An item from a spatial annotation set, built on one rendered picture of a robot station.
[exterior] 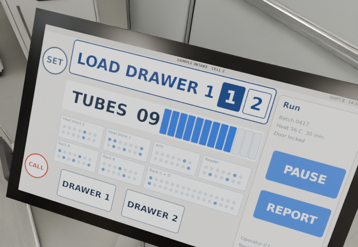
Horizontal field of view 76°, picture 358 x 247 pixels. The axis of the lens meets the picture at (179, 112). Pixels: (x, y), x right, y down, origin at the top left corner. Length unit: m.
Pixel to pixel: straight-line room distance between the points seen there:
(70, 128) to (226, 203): 0.26
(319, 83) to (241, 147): 0.13
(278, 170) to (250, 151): 0.05
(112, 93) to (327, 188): 0.33
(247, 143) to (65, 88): 0.28
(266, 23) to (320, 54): 0.26
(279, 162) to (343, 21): 0.64
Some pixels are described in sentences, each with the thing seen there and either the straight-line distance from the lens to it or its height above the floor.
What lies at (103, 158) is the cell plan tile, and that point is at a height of 1.05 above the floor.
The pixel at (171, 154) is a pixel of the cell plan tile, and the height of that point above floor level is 1.08.
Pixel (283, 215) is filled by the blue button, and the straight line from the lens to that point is 0.39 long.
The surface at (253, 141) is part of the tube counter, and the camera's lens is 0.34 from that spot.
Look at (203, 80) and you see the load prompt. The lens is 0.32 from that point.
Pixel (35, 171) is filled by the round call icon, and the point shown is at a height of 1.01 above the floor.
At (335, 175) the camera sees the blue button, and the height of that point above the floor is 1.10.
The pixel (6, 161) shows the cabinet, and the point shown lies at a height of 0.34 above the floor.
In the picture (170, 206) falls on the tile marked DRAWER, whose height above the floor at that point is 1.02.
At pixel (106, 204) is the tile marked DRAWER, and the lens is 0.40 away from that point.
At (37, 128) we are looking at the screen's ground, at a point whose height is 1.06.
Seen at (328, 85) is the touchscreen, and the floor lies 1.19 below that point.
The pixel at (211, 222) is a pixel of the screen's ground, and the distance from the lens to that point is 0.38.
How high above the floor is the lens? 1.37
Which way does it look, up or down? 47 degrees down
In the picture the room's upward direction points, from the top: 9 degrees clockwise
